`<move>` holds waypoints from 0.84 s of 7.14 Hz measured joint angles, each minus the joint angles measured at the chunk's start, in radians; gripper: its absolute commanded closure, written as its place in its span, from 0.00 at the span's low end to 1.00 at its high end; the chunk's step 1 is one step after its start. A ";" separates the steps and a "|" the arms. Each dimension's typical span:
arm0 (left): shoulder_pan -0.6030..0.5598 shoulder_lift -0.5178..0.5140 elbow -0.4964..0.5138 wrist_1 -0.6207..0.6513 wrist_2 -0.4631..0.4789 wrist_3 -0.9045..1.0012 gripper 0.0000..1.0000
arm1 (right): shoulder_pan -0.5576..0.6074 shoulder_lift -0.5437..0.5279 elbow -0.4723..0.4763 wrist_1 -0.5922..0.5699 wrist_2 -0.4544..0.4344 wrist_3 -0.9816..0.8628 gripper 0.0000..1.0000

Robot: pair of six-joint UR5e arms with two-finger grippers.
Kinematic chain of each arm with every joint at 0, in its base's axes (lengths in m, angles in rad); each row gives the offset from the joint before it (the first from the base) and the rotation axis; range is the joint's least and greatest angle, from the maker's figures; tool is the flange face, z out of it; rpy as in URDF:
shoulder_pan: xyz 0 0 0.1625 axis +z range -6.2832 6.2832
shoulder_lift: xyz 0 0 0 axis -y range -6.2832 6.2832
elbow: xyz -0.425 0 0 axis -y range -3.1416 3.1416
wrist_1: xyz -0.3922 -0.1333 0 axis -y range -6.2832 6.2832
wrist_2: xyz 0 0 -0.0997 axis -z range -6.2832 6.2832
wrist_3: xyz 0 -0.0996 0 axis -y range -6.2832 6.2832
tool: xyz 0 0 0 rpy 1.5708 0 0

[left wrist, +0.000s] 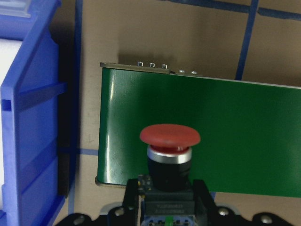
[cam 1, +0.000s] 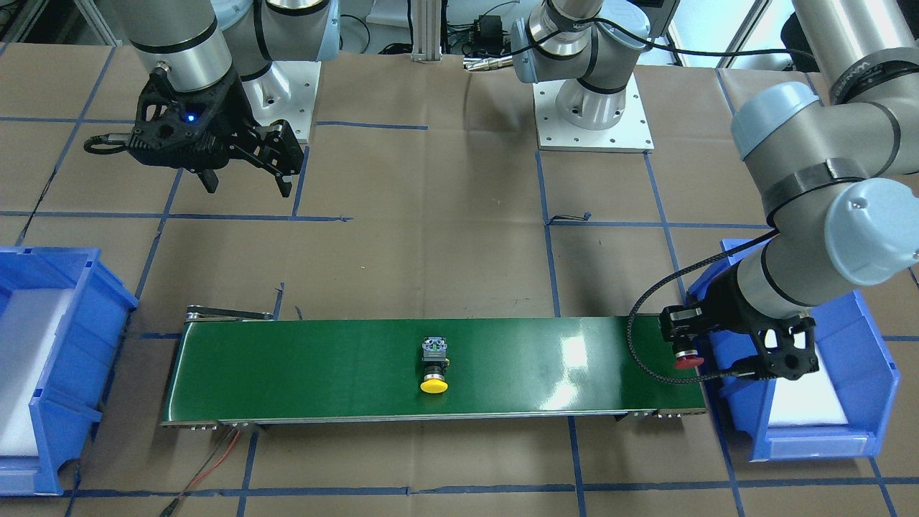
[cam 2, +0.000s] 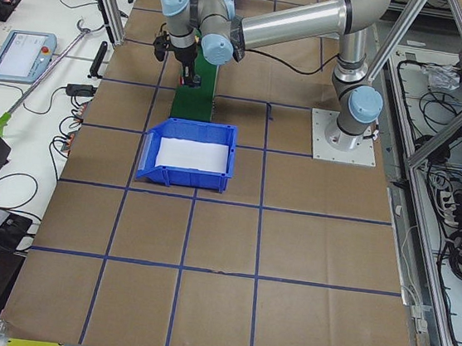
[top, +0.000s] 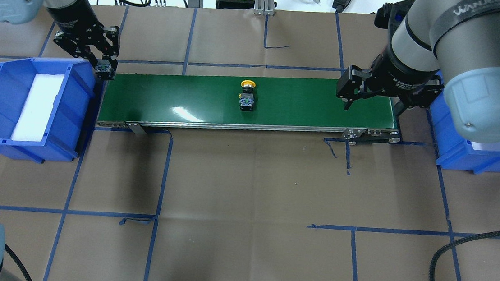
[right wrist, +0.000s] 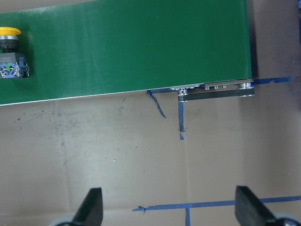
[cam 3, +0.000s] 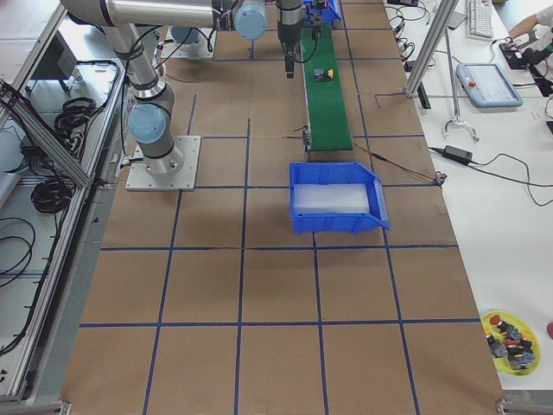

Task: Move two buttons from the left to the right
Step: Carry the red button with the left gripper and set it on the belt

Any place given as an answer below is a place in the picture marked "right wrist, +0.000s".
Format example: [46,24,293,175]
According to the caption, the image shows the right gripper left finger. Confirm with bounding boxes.
[71,187,103,226]

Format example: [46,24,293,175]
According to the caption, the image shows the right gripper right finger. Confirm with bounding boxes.
[235,186,277,226]

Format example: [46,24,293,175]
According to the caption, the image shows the green conveyor belt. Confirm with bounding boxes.
[0,0,252,105]

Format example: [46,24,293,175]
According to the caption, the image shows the yellow push button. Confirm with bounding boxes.
[0,27,30,79]

